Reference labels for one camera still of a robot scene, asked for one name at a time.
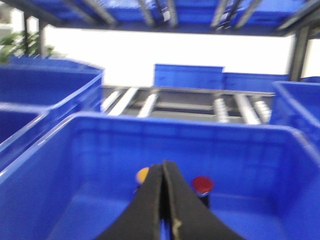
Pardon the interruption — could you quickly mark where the green potted plant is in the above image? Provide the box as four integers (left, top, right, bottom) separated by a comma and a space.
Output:
0, 31, 41, 64

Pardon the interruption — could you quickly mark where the overhead shelf with blue bins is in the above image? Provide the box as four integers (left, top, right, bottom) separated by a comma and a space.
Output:
7, 0, 320, 37

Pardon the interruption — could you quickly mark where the roller conveyor rack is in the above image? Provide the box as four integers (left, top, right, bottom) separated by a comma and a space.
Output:
101, 85, 274, 125

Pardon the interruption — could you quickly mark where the blue bin behind source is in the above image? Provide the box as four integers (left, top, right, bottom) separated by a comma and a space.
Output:
0, 57, 104, 114

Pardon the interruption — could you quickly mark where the red mushroom push button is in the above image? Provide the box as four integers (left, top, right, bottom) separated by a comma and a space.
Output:
191, 175, 215, 208

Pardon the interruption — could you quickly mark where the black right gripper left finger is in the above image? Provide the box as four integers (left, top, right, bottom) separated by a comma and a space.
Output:
96, 164, 164, 240

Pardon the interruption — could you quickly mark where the blue target bin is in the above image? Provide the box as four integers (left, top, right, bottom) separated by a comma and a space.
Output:
0, 112, 320, 240

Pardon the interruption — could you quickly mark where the yellow mushroom push button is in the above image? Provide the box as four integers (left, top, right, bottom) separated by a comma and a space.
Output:
134, 166, 150, 193

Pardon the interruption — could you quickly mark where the blue bin right edge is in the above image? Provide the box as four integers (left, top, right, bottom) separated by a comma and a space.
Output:
269, 81, 320, 148

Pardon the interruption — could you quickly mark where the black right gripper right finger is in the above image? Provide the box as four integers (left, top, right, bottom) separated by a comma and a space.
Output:
163, 160, 243, 240

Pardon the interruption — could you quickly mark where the blue bin far background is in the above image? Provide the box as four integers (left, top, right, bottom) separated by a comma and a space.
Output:
153, 64, 289, 92

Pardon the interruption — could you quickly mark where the blue source bin with buttons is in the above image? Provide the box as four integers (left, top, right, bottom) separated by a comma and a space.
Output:
0, 103, 49, 171

